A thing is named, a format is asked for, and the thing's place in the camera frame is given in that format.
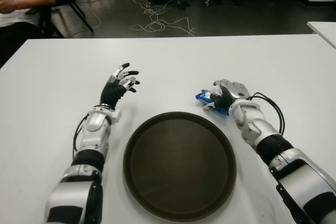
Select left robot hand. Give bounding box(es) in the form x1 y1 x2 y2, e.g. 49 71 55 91
99 62 140 111

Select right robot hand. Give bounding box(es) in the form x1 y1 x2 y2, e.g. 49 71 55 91
202 79 250 113

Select blue Oreo packet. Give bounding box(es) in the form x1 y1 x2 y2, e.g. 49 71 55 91
194 89 230 116

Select round dark brown tray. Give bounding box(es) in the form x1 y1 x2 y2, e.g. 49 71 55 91
122 111 237 216

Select white side table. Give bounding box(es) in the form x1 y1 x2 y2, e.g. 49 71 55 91
306 21 336 51

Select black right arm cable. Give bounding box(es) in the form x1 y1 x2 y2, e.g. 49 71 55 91
248 92 286 134

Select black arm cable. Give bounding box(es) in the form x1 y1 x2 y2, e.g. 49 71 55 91
72 113 90 156
248 92 286 134

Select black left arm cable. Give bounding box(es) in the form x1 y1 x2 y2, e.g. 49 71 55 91
72 113 90 156

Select white floor cable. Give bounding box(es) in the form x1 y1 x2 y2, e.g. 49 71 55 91
128 0 197 37

